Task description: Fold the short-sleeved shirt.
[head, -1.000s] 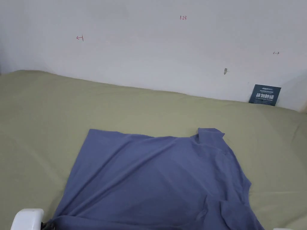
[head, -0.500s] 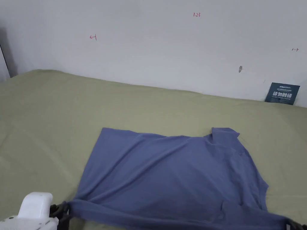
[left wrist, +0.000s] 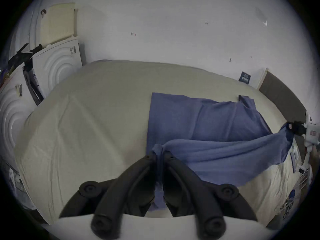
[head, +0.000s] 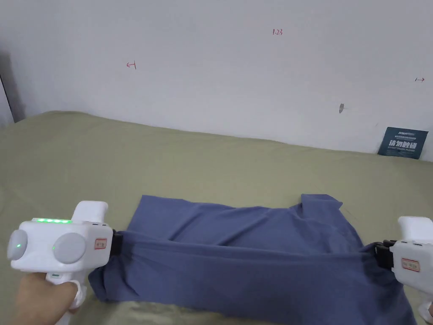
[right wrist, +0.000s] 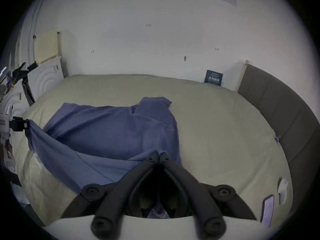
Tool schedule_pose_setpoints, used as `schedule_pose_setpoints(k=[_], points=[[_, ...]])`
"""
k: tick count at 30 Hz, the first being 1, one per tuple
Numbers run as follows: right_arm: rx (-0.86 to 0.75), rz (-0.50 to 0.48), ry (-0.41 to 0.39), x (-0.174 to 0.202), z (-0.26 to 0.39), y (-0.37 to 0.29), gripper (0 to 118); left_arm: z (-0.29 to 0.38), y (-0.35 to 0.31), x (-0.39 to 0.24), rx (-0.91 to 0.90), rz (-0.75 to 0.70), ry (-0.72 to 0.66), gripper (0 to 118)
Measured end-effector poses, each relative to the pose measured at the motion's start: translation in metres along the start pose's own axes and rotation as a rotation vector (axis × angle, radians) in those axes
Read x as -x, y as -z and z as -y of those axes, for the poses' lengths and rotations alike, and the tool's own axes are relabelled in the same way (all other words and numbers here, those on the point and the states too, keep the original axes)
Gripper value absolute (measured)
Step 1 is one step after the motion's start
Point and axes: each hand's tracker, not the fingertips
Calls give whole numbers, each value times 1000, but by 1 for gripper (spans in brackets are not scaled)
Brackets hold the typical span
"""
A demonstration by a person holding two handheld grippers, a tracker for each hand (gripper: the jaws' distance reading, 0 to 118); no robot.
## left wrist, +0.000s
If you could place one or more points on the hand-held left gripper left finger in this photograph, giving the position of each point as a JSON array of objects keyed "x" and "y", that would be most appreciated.
[{"x": 117, "y": 196}]

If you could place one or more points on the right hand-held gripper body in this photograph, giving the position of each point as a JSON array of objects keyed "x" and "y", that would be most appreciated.
[{"x": 312, "y": 131}]

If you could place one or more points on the person's right hand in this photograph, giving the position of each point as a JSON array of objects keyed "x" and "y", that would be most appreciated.
[{"x": 314, "y": 156}]

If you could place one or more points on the beige foam board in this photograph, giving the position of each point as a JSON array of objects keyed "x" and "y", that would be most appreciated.
[{"x": 58, "y": 22}]

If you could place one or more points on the bed with beige sheet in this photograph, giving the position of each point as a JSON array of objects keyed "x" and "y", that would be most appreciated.
[{"x": 100, "y": 109}]

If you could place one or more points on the blue shirt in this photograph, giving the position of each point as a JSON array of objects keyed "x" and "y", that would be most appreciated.
[{"x": 212, "y": 124}]

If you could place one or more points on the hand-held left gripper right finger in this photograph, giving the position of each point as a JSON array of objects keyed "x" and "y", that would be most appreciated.
[{"x": 197, "y": 196}]

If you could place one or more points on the dark brown padded headboard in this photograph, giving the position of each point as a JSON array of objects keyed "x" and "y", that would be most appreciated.
[{"x": 282, "y": 96}]

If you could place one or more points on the dark blue card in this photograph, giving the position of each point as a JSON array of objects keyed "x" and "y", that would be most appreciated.
[{"x": 244, "y": 77}]

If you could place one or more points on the blue patterned package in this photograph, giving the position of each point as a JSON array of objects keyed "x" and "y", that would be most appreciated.
[{"x": 288, "y": 205}]

